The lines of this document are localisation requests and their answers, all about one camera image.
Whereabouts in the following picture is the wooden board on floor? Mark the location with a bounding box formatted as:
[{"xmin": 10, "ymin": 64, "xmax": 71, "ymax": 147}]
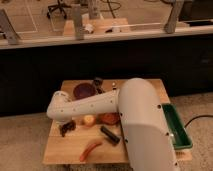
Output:
[{"xmin": 63, "ymin": 18, "xmax": 131, "ymax": 36}]

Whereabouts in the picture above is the green plastic tray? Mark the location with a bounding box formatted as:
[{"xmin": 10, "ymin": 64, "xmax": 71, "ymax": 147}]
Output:
[{"xmin": 162, "ymin": 103, "xmax": 193, "ymax": 150}]

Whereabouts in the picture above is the black handled utensil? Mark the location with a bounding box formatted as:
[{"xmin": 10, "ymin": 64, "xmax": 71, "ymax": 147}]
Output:
[{"xmin": 93, "ymin": 77, "xmax": 104, "ymax": 94}]

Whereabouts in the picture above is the wooden table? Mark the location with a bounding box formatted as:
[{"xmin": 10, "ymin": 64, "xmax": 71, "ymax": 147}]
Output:
[{"xmin": 44, "ymin": 79, "xmax": 191, "ymax": 165}]

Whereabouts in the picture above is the orange-red bowl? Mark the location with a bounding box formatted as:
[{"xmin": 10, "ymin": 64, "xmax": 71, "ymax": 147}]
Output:
[{"xmin": 100, "ymin": 113, "xmax": 120, "ymax": 125}]

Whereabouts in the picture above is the black rectangular block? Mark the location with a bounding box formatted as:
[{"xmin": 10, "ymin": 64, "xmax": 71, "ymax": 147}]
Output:
[{"xmin": 100, "ymin": 126, "xmax": 120, "ymax": 144}]

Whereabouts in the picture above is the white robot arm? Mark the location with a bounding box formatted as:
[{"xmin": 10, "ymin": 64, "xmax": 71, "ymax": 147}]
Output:
[{"xmin": 47, "ymin": 78, "xmax": 180, "ymax": 171}]

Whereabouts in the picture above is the black cable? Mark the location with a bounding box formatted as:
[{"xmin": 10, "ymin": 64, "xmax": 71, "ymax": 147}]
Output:
[{"xmin": 184, "ymin": 114, "xmax": 213, "ymax": 130}]

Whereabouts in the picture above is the dark grape bunch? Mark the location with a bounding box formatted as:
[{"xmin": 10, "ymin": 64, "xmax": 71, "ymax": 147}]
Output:
[{"xmin": 59, "ymin": 120, "xmax": 76, "ymax": 137}]

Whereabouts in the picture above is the black office chair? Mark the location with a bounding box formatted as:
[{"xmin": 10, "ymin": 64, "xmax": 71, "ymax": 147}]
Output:
[{"xmin": 46, "ymin": 0, "xmax": 70, "ymax": 19}]

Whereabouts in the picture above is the purple bowl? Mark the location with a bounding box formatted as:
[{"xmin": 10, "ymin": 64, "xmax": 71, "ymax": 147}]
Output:
[{"xmin": 73, "ymin": 83, "xmax": 96, "ymax": 100}]

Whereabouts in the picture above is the yellow round fruit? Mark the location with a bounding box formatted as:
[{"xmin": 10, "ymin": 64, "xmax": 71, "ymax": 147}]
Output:
[{"xmin": 83, "ymin": 115, "xmax": 96, "ymax": 127}]

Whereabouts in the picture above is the metal spoon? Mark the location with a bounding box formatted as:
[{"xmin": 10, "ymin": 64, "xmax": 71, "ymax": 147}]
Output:
[{"xmin": 112, "ymin": 82, "xmax": 117, "ymax": 90}]

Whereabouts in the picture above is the orange carrot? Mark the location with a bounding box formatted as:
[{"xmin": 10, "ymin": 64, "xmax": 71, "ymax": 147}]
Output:
[{"xmin": 79, "ymin": 141, "xmax": 102, "ymax": 162}]

